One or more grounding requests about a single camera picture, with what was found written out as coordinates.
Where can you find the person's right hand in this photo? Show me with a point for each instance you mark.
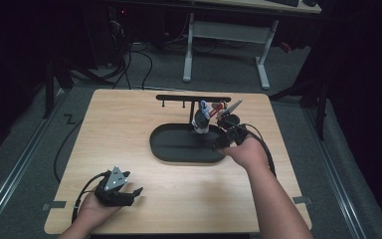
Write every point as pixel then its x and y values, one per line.
pixel 247 154

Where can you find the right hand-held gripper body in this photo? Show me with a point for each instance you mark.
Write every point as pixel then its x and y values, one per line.
pixel 233 136

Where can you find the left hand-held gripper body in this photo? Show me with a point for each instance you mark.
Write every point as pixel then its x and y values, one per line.
pixel 111 189

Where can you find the person's left hand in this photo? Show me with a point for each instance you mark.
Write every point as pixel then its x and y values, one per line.
pixel 94 212

